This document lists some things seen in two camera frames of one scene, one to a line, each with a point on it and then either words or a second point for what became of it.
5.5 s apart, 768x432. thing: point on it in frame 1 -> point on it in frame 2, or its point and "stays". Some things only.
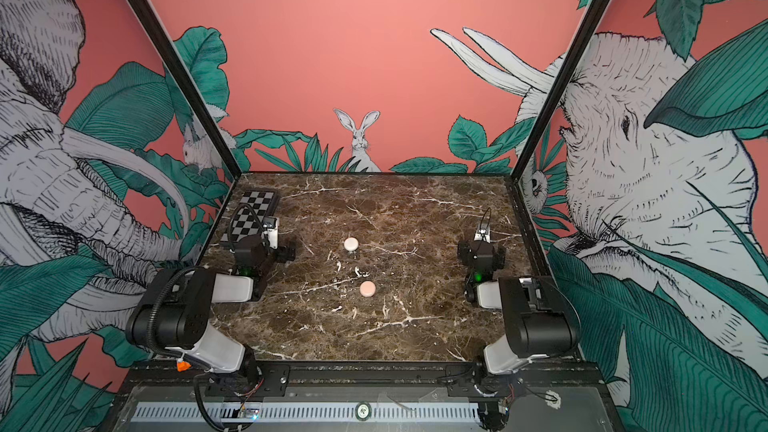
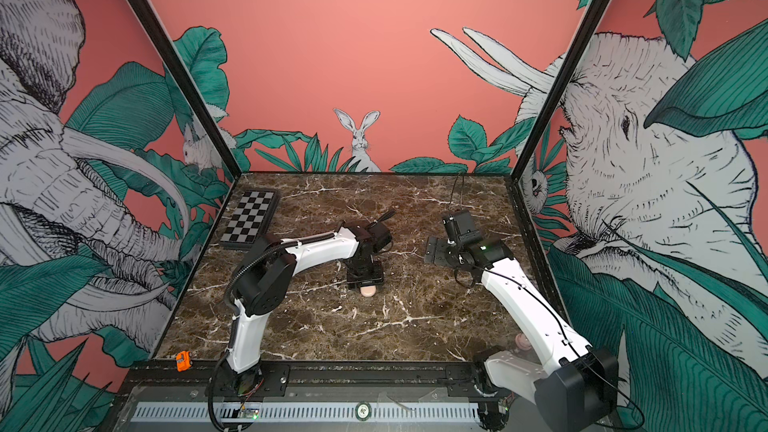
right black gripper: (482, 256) -> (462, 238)
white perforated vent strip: (193, 411) stays
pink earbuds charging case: (367, 289) stays
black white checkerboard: (249, 218) stays
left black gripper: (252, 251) -> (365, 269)
